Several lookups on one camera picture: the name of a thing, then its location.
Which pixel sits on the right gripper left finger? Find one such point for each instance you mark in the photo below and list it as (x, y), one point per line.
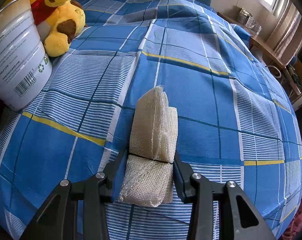
(57, 217)

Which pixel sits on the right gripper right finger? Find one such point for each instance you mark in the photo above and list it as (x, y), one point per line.
(238, 217)

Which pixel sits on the beige mesh cloth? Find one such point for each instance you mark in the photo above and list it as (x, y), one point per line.
(148, 179)

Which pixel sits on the blue plaid bed quilt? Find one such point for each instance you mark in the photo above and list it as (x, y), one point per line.
(235, 120)

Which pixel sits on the white metal formula can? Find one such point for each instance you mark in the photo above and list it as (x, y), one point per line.
(24, 66)

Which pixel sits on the wooden desk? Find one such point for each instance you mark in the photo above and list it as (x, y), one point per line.
(255, 40)

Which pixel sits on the beige window curtain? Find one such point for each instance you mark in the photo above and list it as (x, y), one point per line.
(286, 39)

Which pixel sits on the yellow giraffe plush toy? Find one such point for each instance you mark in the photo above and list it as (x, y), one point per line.
(58, 22)

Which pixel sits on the clear containers on desk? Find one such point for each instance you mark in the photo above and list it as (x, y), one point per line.
(247, 19)

